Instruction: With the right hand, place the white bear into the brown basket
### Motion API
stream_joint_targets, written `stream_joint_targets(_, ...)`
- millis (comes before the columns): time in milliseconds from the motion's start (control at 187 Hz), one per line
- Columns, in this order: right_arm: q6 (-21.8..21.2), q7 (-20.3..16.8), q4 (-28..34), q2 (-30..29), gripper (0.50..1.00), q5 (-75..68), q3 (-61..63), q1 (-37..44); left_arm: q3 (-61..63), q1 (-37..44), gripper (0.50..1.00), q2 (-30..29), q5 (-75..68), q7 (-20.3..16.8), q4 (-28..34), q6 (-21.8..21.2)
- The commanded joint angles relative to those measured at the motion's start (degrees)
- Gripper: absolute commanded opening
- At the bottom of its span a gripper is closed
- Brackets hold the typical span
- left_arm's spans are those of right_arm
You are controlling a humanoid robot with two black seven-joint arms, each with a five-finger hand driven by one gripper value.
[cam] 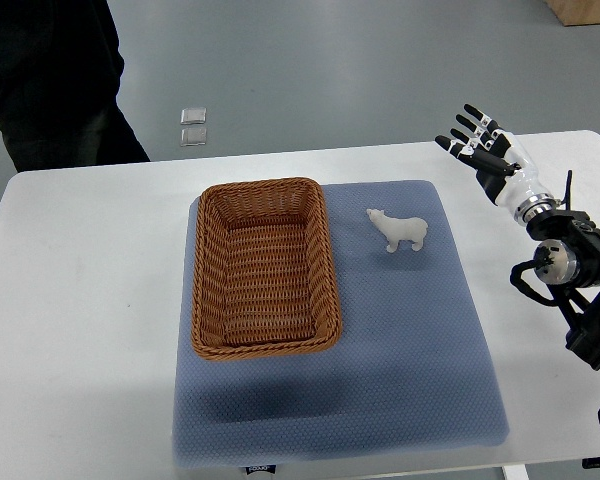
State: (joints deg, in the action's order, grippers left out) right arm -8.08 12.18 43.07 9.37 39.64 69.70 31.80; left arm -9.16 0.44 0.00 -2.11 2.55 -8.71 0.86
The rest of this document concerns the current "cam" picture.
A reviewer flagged person in dark clothes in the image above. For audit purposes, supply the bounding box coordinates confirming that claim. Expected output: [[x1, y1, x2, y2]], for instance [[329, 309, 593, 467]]
[[0, 1, 149, 172]]

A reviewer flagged white toy polar bear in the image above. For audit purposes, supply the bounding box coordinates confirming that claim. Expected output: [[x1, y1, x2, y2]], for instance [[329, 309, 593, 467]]
[[366, 209, 428, 253]]

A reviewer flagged blue textured mat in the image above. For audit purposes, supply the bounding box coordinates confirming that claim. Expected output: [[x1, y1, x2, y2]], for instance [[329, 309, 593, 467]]
[[172, 178, 509, 469]]

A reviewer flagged wooden box corner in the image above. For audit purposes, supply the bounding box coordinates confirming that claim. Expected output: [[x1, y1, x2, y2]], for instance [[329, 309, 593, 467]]
[[546, 0, 600, 26]]

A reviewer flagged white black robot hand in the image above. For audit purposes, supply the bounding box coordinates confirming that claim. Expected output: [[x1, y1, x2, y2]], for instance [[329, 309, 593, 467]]
[[435, 104, 560, 225]]

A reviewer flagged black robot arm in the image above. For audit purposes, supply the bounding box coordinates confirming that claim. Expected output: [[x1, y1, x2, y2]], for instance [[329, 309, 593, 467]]
[[510, 173, 600, 371]]

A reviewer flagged brown wicker basket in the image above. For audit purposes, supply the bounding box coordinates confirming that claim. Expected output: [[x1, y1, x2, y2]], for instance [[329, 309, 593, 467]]
[[191, 177, 342, 361]]

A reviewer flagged upper metal floor plate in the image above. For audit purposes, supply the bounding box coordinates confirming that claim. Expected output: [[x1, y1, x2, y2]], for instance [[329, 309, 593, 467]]
[[180, 107, 207, 125]]

